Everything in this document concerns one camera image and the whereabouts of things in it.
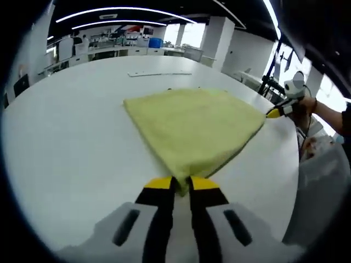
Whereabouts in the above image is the black box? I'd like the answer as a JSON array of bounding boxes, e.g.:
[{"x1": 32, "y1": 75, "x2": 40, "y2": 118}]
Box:
[{"x1": 13, "y1": 73, "x2": 30, "y2": 97}]

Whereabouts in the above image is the person's patterned clothing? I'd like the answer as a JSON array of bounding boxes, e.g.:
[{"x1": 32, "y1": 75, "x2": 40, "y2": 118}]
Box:
[{"x1": 297, "y1": 116, "x2": 345, "y2": 162}]

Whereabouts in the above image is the white pillar with red sign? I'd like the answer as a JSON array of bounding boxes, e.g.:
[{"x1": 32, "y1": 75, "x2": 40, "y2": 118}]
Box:
[{"x1": 12, "y1": 24, "x2": 54, "y2": 91}]

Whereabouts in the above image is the person's right hand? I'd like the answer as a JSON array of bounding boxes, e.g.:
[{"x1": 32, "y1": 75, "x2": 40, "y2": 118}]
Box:
[{"x1": 291, "y1": 96, "x2": 318, "y2": 117}]

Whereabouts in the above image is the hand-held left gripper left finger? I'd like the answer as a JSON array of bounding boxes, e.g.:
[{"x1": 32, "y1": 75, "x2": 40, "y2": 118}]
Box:
[{"x1": 57, "y1": 176, "x2": 178, "y2": 263}]

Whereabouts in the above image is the long curved ceiling light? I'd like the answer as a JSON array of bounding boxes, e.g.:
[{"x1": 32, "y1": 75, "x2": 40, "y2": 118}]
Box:
[{"x1": 56, "y1": 7, "x2": 198, "y2": 24}]

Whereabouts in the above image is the black equipment stand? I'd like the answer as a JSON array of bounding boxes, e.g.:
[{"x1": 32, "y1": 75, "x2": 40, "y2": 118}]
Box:
[{"x1": 259, "y1": 39, "x2": 286, "y2": 98}]

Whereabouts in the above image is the white lab counter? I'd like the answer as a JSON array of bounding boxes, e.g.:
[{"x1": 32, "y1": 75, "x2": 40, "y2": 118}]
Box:
[{"x1": 87, "y1": 45, "x2": 165, "y2": 60}]

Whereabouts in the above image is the short curved ceiling light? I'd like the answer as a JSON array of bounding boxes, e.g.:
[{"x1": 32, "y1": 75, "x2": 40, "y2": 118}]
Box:
[{"x1": 71, "y1": 19, "x2": 168, "y2": 30}]

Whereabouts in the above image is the blue crate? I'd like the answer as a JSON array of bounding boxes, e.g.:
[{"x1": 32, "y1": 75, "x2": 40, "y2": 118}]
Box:
[{"x1": 148, "y1": 37, "x2": 165, "y2": 49}]

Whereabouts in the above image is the yellow garment with dark sleeves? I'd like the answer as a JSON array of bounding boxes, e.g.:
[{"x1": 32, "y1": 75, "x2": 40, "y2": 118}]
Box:
[{"x1": 122, "y1": 87, "x2": 267, "y2": 197}]

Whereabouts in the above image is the plain white square pillar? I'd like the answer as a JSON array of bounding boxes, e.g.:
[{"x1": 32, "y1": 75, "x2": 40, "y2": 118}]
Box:
[{"x1": 201, "y1": 16, "x2": 236, "y2": 67}]

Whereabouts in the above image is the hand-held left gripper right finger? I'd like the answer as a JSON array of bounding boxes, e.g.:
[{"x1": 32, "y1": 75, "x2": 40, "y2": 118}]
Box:
[{"x1": 188, "y1": 175, "x2": 307, "y2": 263}]

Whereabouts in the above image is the white cabinet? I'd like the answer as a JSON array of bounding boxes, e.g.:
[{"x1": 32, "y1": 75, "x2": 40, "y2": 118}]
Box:
[{"x1": 58, "y1": 36, "x2": 75, "y2": 61}]

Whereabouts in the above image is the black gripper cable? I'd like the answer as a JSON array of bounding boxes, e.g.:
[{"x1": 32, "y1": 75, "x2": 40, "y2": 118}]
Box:
[{"x1": 301, "y1": 84, "x2": 315, "y2": 138}]

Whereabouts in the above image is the white side desk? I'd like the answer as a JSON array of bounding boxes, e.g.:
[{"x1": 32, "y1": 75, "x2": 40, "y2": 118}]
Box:
[{"x1": 237, "y1": 70, "x2": 265, "y2": 90}]

